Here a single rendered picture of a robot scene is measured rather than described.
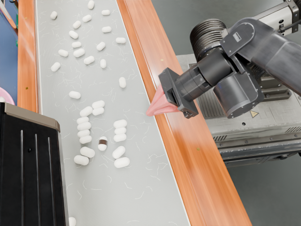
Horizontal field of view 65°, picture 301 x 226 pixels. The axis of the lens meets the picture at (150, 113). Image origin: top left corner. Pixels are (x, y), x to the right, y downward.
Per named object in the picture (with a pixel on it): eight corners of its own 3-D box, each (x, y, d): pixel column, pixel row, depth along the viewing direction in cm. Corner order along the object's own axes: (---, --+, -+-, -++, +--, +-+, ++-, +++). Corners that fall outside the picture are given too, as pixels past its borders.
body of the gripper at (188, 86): (175, 111, 45) (208, 89, 41) (159, 71, 50) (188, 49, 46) (192, 119, 50) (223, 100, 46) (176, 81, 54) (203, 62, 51)
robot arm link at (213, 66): (229, 49, 47) (219, 39, 42) (247, 77, 44) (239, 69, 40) (200, 70, 50) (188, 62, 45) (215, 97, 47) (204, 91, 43)
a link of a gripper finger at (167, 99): (140, 120, 49) (175, 96, 45) (132, 93, 53) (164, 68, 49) (159, 126, 55) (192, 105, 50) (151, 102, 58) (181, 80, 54)
